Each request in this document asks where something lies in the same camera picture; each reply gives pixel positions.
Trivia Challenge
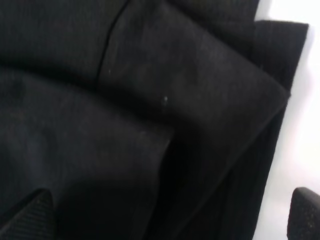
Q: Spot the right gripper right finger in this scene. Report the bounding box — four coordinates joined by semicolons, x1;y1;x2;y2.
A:
287;187;320;240

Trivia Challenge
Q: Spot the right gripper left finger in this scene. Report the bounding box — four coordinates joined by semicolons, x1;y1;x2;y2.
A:
0;189;57;240

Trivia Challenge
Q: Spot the black printed t-shirt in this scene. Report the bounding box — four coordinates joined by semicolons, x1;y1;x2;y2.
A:
0;0;309;240

